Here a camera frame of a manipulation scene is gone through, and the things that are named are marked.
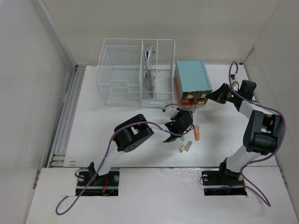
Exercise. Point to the yellow eraser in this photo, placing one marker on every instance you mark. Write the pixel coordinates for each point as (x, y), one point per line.
(182, 148)

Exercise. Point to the teal orange drawer box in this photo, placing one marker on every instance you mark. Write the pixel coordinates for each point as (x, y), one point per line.
(192, 82)

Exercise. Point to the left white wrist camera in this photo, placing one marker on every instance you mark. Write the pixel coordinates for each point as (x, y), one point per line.
(171, 110)

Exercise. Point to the orange transparent case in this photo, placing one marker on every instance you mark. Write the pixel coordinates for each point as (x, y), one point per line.
(197, 133)

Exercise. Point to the aluminium rail left side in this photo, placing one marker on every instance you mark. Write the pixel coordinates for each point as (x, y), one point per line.
(58, 148)

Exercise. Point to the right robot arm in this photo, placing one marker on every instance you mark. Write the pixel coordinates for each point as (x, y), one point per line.
(263, 132)

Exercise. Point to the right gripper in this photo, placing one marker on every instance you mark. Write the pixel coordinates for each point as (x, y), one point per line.
(219, 93)

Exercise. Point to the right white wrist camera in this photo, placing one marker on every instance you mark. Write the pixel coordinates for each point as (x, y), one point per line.
(233, 80)

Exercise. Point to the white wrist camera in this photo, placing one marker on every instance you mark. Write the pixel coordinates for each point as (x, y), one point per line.
(233, 80)
(171, 110)

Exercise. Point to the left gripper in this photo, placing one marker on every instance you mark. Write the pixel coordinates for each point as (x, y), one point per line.
(180, 114)

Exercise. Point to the white wire desk organizer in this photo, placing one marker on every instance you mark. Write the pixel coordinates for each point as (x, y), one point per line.
(120, 74)

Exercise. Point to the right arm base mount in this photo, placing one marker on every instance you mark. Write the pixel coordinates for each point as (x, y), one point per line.
(222, 182)

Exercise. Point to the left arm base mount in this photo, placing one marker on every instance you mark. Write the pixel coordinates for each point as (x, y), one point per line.
(105, 185)

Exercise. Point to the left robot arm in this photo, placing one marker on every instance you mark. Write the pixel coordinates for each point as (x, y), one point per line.
(130, 134)

